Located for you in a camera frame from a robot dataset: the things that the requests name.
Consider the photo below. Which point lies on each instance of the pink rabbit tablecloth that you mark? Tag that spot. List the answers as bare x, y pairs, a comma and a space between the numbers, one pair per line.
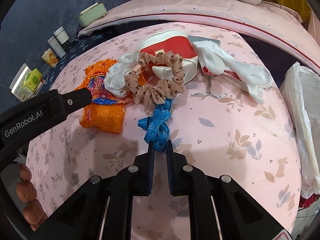
218, 127

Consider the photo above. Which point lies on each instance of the blue fabric backdrop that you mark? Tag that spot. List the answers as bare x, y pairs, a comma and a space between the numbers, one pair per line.
26, 29

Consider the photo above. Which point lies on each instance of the beige dotted scrunchie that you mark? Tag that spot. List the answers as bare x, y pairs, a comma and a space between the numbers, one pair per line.
166, 88

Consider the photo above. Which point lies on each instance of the tall white bottle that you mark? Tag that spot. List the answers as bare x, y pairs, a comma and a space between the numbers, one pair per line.
56, 47

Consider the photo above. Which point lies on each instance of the orange snack wrapper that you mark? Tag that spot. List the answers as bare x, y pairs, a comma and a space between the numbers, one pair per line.
106, 112

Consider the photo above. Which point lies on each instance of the white cylindrical canister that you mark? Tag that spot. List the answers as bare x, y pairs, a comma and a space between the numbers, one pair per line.
61, 35

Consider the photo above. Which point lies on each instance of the white flat book box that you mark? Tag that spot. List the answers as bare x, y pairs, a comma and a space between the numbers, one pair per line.
18, 80

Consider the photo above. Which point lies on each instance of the red white paper cup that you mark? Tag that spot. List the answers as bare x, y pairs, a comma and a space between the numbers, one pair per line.
165, 48

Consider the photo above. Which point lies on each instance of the white tissue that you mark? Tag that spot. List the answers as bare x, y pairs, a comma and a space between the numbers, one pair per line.
114, 81

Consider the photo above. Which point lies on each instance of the white knitted sock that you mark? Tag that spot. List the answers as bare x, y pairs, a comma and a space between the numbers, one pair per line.
251, 78

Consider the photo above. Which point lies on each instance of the mint green box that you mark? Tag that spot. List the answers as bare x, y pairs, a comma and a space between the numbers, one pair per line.
91, 14

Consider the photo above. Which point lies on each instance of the pink floral bedsheet upper table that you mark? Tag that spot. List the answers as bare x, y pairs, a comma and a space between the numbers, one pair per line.
275, 24

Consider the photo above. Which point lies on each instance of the dark blue floral cloth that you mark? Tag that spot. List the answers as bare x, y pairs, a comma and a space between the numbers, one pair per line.
79, 46

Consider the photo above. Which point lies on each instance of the white trash bag bin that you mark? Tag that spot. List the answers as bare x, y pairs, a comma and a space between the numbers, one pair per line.
300, 91

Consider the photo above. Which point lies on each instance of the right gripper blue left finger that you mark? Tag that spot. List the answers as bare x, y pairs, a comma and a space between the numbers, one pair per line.
151, 161

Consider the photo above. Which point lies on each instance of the grey sachet pouch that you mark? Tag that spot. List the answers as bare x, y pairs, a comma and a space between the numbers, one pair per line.
193, 39

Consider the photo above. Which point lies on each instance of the left hand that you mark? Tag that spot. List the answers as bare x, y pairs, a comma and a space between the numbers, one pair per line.
33, 212

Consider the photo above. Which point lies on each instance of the green yellow carton box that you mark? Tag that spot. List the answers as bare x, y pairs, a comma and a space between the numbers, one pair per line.
30, 83

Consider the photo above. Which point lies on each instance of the orange print tin can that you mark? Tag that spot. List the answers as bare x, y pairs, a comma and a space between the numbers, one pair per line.
50, 58

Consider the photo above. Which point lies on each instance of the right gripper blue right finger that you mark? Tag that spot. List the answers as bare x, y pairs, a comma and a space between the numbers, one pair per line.
170, 165

